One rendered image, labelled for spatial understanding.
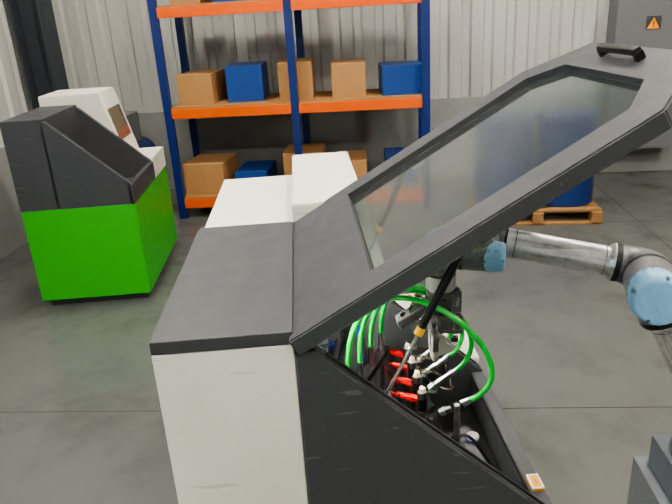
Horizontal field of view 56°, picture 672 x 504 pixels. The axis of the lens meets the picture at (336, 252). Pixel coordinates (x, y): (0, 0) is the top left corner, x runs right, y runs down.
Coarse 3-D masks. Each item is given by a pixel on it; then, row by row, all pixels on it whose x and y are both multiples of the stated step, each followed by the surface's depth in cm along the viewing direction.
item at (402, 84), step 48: (192, 0) 640; (240, 0) 632; (288, 0) 615; (336, 0) 613; (384, 0) 610; (288, 48) 631; (192, 96) 671; (240, 96) 673; (288, 96) 664; (336, 96) 660; (384, 96) 651; (192, 144) 756; (288, 144) 735; (192, 192) 710
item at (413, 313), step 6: (414, 306) 163; (420, 306) 161; (426, 306) 160; (402, 312) 163; (408, 312) 162; (414, 312) 160; (420, 312) 160; (396, 318) 163; (402, 318) 161; (408, 318) 161; (414, 318) 161; (402, 324) 161; (408, 324) 161
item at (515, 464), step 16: (480, 384) 200; (480, 400) 197; (496, 400) 191; (480, 416) 199; (496, 416) 184; (496, 432) 182; (512, 432) 176; (496, 448) 183; (512, 448) 170; (512, 464) 168; (528, 464) 164; (544, 496) 153
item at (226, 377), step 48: (240, 192) 234; (288, 192) 230; (240, 240) 175; (288, 240) 173; (192, 288) 146; (240, 288) 144; (288, 288) 142; (192, 336) 124; (240, 336) 123; (288, 336) 124; (192, 384) 126; (240, 384) 127; (288, 384) 127; (192, 432) 130; (240, 432) 131; (288, 432) 132; (192, 480) 134; (240, 480) 135; (288, 480) 136
